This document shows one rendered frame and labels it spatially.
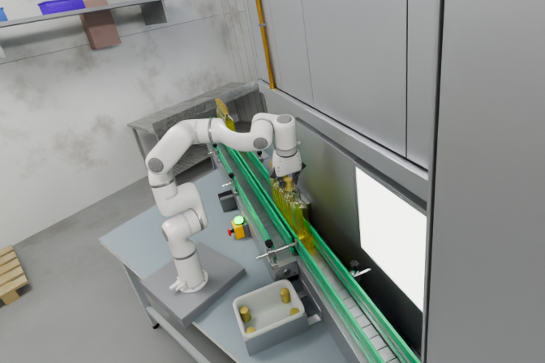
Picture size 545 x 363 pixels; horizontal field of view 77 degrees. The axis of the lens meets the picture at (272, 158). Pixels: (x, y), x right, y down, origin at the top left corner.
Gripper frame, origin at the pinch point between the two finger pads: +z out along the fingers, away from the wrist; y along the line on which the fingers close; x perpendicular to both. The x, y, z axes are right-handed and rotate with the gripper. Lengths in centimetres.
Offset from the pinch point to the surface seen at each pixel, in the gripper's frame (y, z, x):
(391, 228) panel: -13.1, -14.8, 42.5
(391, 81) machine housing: -16, -52, 30
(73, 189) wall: 161, 157, -237
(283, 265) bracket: 11.2, 22.6, 19.2
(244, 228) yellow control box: 17.6, 40.6, -17.7
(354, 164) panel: -12.6, -22.9, 23.5
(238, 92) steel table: -44, 114, -273
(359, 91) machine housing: -15.6, -43.6, 17.8
